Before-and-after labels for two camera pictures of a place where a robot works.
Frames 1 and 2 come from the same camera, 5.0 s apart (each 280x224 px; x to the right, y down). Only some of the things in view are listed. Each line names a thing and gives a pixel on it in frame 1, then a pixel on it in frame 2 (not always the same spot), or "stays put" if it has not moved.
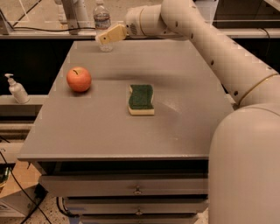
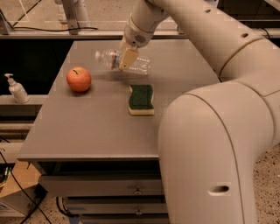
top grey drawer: x=128 y=185 stays put
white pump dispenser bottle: x=17 y=90 stays put
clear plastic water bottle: x=102 y=24 -> x=110 y=59
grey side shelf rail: x=33 y=100 stays put
